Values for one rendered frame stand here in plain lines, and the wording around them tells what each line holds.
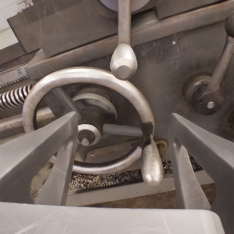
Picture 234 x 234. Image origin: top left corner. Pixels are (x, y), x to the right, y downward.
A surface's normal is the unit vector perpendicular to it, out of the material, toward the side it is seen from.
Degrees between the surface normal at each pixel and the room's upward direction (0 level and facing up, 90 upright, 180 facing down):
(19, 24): 90
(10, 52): 90
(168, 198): 0
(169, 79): 90
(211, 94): 90
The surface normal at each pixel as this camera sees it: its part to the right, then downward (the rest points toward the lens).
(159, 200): -0.32, -0.77
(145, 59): -0.03, 0.58
